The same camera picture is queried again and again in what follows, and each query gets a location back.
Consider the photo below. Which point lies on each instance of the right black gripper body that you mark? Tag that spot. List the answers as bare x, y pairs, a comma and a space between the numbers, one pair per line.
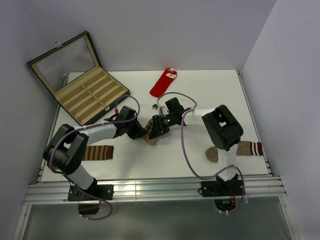
165, 123

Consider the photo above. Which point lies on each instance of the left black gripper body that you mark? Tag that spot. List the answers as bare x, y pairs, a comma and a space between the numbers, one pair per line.
133, 129

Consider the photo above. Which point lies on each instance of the tan argyle sock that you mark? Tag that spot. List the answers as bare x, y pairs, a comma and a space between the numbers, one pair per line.
153, 130

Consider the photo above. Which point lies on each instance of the red christmas sock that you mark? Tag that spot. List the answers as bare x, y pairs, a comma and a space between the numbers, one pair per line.
162, 84

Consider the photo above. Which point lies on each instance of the black compartment display box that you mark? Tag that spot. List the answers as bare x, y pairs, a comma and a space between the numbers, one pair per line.
73, 74

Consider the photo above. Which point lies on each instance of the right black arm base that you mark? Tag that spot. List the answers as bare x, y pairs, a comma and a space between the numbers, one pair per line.
225, 191

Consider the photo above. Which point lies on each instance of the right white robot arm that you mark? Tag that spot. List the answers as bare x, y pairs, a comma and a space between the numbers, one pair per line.
223, 129

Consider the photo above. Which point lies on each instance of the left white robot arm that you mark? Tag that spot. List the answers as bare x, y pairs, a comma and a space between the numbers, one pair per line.
67, 148

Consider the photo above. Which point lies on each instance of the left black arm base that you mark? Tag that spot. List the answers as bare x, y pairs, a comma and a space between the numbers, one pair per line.
90, 200

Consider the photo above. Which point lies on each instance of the brown striped sock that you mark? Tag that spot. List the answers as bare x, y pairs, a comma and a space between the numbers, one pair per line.
98, 153

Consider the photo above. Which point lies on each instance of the tan sock maroon stripes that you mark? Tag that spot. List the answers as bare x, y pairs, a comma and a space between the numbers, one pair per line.
245, 148

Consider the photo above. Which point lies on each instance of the aluminium frame rail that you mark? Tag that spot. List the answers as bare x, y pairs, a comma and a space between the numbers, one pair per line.
171, 189

